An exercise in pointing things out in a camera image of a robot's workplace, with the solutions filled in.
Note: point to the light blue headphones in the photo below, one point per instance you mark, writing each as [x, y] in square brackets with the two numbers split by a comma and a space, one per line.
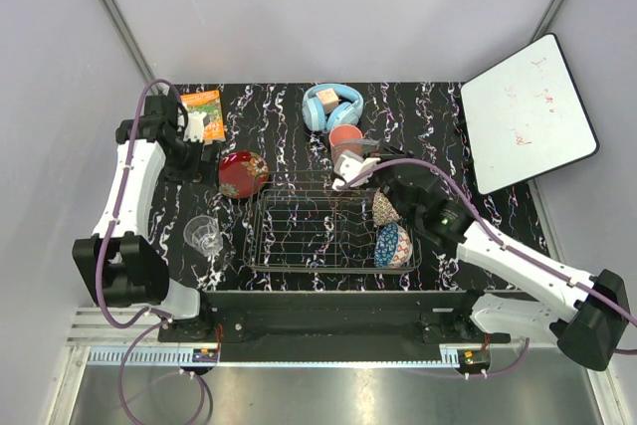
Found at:
[349, 110]

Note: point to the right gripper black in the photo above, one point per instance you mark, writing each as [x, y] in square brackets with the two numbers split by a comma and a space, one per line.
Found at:
[387, 153]

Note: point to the orange green book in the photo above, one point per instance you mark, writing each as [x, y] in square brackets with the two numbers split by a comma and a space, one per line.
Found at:
[209, 102]

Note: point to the small pink cube box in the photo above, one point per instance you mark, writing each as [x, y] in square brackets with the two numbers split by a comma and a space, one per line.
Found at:
[328, 99]

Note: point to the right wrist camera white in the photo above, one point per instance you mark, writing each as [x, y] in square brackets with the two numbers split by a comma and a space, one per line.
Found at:
[351, 168]

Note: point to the red floral lacquer bowl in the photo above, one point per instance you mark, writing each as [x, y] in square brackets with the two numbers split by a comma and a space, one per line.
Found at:
[242, 174]

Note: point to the blue patterned bowl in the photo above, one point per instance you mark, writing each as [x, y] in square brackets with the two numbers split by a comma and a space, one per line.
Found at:
[393, 248]

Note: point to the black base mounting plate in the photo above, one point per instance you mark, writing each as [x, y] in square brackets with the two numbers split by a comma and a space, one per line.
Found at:
[336, 327]

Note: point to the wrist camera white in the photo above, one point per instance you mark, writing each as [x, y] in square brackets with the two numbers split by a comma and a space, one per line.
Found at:
[194, 131]
[351, 168]

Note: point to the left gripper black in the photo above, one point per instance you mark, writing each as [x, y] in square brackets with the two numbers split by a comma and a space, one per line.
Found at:
[202, 171]

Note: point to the wire dish rack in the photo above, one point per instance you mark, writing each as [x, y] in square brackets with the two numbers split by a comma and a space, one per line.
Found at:
[299, 224]

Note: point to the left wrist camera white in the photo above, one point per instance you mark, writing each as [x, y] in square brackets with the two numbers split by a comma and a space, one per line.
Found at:
[194, 131]

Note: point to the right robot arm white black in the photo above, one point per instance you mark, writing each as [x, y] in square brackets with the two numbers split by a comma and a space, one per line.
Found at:
[584, 314]

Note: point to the clear drinking glass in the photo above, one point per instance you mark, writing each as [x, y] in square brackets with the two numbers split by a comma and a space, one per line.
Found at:
[202, 233]

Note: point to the brown patterned ceramic bowl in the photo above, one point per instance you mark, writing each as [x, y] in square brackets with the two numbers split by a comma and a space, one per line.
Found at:
[383, 213]

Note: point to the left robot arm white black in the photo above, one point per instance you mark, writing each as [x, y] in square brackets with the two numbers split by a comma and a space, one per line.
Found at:
[118, 265]

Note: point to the pink plastic cup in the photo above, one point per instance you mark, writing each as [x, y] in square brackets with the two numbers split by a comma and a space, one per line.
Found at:
[345, 138]

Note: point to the white board black frame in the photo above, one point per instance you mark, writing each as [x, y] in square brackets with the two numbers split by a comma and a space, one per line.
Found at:
[525, 117]

